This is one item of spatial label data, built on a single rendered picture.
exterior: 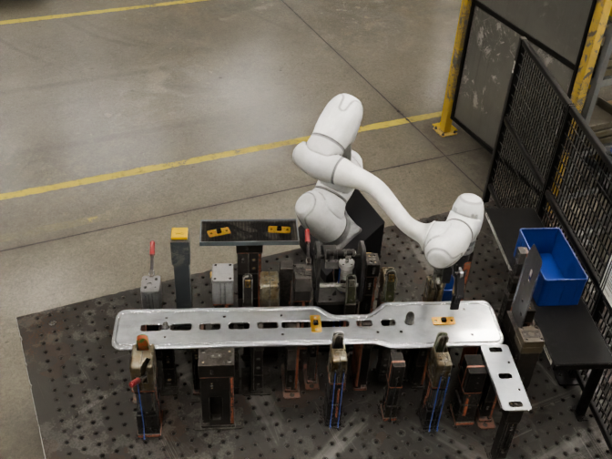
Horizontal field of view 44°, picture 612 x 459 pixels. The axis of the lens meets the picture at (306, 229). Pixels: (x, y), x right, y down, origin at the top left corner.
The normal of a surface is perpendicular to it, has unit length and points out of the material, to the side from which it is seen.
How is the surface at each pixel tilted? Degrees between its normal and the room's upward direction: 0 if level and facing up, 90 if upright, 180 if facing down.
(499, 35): 88
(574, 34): 91
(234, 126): 0
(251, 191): 0
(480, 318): 0
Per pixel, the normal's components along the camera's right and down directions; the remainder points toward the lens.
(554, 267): 0.05, -0.79
